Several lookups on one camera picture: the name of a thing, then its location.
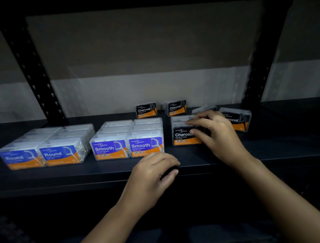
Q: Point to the person's left hand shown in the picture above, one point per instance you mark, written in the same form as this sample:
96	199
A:
145	185

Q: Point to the person's right hand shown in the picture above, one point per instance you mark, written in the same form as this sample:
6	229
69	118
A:
225	142

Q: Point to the dark metal shelf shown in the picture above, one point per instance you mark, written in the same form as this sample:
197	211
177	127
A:
75	175

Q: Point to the group of floss boxes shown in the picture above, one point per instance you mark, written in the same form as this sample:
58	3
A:
60	155

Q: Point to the person's right forearm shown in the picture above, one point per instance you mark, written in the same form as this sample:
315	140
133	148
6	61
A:
280	200

